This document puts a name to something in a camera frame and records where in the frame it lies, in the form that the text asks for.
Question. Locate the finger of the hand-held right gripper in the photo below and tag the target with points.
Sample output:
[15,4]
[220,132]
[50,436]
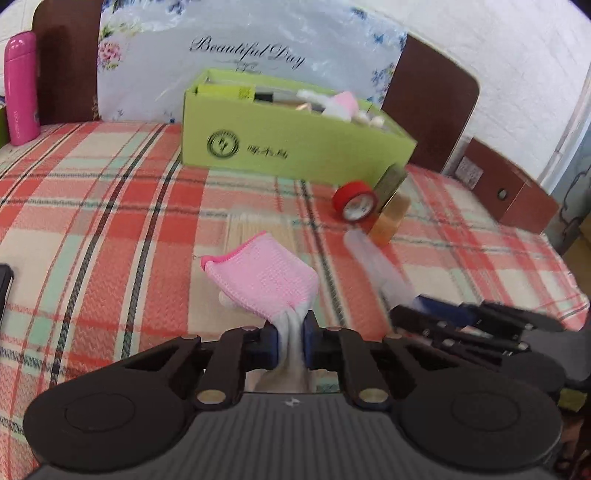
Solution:
[429,330]
[461,311]

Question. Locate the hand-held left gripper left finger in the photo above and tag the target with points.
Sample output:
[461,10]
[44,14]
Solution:
[272,344]

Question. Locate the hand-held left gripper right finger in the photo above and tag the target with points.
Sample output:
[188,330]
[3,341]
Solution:
[309,344]

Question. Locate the white glove with pink cuff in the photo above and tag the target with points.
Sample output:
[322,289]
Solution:
[339,104]
[263,277]

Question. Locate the clear plastic tube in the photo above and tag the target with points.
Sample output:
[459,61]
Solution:
[378,263]

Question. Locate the light green storage box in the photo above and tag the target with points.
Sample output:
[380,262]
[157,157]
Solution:
[300,143]

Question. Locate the bundle of wooden toothpicks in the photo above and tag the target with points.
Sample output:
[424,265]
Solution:
[244,230]

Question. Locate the gold box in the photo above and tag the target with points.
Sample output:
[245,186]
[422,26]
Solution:
[388,220]

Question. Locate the brown cardboard box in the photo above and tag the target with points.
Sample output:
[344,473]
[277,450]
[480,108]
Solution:
[512,194]

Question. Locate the red tape roll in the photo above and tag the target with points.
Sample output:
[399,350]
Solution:
[354,199]

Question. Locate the plaid bed sheet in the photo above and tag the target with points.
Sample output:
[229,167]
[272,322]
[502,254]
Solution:
[115,207]

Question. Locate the brown wooden headboard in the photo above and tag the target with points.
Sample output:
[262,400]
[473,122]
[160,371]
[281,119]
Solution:
[434,92]

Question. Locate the black device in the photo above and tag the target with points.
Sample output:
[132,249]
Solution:
[4,290]

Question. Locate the floral plastic bag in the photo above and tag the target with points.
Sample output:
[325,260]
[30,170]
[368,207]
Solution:
[152,69]

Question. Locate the pink thermos bottle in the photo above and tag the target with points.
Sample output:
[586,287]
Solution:
[22,92]

